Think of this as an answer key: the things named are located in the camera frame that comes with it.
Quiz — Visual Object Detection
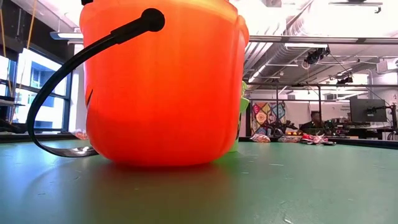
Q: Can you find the white red candy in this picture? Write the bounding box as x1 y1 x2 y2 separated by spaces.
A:
250 133 272 144

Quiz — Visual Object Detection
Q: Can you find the clear wrapped candy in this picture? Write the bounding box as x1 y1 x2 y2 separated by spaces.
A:
72 129 90 141

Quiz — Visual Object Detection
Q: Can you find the ceiling light bar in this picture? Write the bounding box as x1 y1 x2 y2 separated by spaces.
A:
49 30 85 42

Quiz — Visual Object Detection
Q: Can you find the orange pumpkin bucket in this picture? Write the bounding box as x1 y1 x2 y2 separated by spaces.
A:
79 0 250 167

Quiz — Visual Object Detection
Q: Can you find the lime green bucket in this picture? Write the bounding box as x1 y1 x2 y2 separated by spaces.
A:
228 81 250 153

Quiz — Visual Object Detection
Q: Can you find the grey overhead beam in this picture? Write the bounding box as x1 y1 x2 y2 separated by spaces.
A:
248 35 398 45

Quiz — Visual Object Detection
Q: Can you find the colourful patchwork quilt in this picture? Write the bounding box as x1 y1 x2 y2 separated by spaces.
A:
251 101 287 137

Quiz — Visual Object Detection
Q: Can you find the person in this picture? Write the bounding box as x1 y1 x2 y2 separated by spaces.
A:
299 110 326 132

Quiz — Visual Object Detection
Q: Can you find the computer monitor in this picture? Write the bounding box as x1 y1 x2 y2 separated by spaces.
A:
349 98 388 123

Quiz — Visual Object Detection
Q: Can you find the white ceiling box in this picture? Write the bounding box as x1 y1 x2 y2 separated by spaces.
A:
376 57 398 75

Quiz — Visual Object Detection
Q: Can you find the yellow hanging rope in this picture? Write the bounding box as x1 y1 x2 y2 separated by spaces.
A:
25 0 39 50

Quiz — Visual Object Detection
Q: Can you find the black bucket handle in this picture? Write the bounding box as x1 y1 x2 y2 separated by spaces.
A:
26 8 166 158

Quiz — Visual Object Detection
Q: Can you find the black window frame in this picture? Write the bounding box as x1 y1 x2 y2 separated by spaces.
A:
0 46 74 133

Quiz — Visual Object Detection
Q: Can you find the black ceiling camera cluster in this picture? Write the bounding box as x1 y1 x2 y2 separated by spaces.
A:
303 47 331 65

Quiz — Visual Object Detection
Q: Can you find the black metal gantry frame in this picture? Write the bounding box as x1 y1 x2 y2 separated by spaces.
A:
244 82 398 138

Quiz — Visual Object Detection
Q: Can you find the small black ceiling camera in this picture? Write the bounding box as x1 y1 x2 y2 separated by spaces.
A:
336 75 354 85

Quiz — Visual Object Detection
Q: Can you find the black table edge rail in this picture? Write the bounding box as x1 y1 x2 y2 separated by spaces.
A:
0 132 398 151

